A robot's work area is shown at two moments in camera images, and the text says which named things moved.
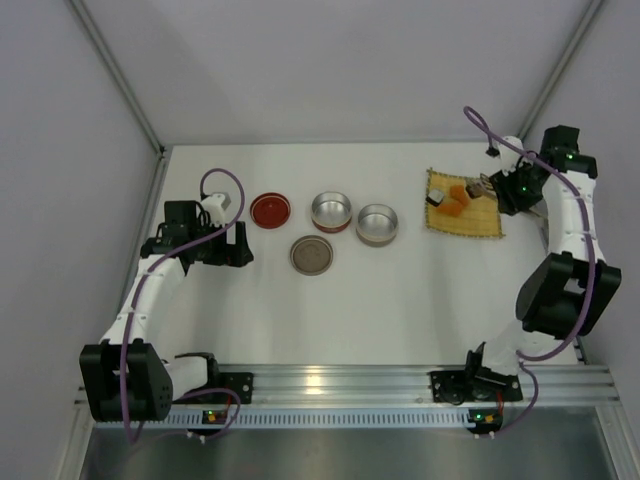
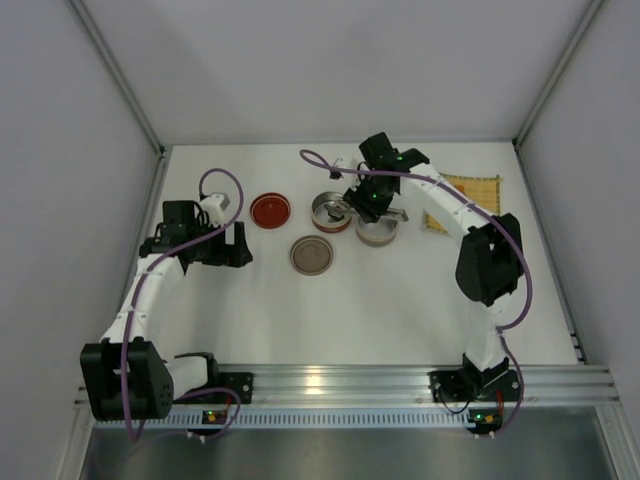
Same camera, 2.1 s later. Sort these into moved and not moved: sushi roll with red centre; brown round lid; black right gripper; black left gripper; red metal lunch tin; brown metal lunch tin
Moved: sushi roll with red centre; black right gripper
Not moved: brown round lid; red metal lunch tin; brown metal lunch tin; black left gripper
